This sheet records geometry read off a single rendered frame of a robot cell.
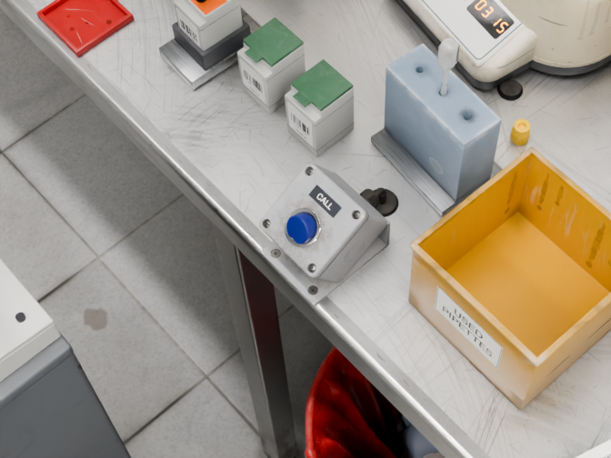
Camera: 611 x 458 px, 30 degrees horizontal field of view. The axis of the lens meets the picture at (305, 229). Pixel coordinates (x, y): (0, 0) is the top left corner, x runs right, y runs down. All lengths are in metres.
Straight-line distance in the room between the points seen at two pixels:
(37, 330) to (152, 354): 0.98
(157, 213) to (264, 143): 1.02
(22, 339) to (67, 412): 0.14
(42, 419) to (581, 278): 0.48
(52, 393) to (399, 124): 0.38
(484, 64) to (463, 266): 0.20
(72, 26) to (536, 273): 0.51
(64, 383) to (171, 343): 0.92
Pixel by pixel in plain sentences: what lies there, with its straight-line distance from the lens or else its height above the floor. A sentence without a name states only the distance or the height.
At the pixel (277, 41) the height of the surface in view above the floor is 0.94.
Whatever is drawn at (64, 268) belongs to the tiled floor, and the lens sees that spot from 2.02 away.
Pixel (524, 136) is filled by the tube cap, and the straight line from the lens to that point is 1.04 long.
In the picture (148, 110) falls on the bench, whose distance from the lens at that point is 1.08.
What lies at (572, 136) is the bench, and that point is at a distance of 1.06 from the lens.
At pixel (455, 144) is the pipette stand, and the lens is 0.93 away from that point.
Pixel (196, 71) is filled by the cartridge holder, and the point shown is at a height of 0.89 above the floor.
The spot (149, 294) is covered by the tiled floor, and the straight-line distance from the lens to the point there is 1.97.
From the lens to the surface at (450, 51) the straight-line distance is 0.90.
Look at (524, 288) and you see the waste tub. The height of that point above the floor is 0.88.
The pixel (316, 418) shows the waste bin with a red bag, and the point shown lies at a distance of 1.39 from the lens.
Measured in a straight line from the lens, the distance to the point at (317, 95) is 0.99.
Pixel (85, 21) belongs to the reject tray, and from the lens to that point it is 1.15.
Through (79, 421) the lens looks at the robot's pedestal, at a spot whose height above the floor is 0.74.
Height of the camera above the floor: 1.74
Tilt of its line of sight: 60 degrees down
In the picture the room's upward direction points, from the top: 5 degrees counter-clockwise
